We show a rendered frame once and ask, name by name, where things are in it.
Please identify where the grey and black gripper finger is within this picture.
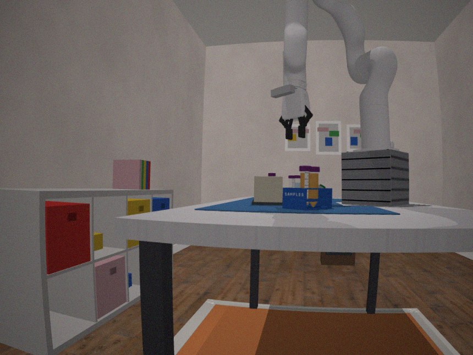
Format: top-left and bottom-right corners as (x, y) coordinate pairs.
(298, 105), (313, 138)
(279, 116), (293, 140)

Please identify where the blue tube rack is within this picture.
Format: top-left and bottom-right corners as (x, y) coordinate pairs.
(282, 188), (332, 210)

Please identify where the blue flat mat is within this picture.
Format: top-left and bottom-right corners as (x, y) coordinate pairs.
(195, 197), (400, 215)

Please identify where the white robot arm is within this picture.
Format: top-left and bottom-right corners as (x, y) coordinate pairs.
(271, 0), (399, 152)

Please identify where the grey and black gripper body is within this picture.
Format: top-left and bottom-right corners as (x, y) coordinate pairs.
(282, 88), (310, 121)

